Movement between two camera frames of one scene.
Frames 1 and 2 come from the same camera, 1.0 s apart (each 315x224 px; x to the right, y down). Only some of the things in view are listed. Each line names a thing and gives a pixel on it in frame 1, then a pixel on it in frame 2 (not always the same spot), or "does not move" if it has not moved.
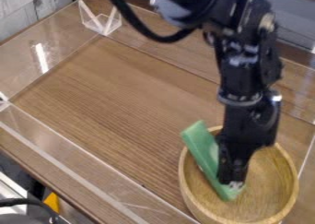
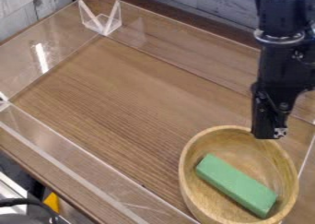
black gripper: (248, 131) -> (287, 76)
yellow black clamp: (52, 202) does not move
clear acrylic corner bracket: (101, 24) does not move
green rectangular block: (201, 142) -> (248, 192)
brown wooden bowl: (267, 196) does not move
